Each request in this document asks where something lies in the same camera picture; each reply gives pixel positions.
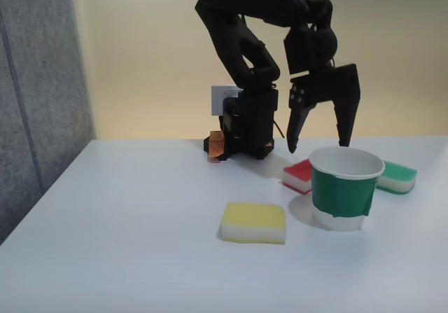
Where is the red and white sponge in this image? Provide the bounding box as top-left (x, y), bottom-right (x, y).
top-left (281, 159), bottom-right (313, 196)

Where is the green and white sponge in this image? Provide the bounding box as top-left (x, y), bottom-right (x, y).
top-left (374, 160), bottom-right (418, 195)

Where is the large orange tape piece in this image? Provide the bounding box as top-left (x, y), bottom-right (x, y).
top-left (206, 130), bottom-right (225, 164)

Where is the white cup with green tape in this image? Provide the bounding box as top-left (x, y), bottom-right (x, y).
top-left (309, 146), bottom-right (386, 232)

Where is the yellow and white sponge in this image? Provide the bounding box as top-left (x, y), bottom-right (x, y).
top-left (220, 202), bottom-right (288, 246)

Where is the grey felt partition panel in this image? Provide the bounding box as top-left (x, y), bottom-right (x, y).
top-left (0, 0), bottom-right (95, 246)

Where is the white wall socket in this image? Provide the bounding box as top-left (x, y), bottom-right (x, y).
top-left (211, 85), bottom-right (242, 116)

